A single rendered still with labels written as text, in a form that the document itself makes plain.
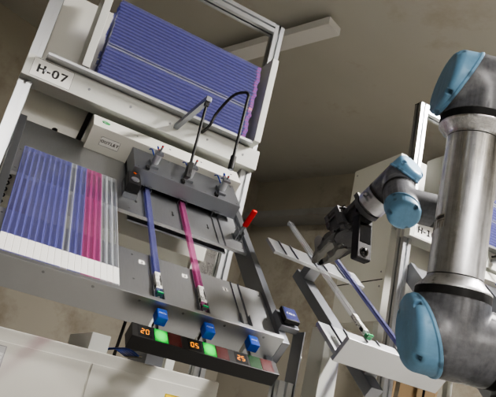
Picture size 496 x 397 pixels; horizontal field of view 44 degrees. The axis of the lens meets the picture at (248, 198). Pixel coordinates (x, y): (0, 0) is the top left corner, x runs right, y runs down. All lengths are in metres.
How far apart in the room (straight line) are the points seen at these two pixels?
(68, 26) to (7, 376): 1.14
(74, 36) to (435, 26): 2.23
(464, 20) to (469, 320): 2.87
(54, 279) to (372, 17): 2.82
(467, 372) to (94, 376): 0.94
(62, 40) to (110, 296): 1.07
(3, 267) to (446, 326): 0.80
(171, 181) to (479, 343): 1.06
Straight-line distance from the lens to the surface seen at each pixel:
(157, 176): 1.75
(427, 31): 3.79
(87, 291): 1.28
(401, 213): 1.37
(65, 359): 1.58
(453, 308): 0.95
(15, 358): 1.56
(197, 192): 1.79
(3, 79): 4.56
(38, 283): 1.27
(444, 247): 0.99
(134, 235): 1.99
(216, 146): 1.99
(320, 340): 1.65
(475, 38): 3.82
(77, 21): 2.18
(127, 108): 1.92
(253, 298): 1.54
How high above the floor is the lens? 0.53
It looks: 20 degrees up
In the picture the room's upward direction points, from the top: 13 degrees clockwise
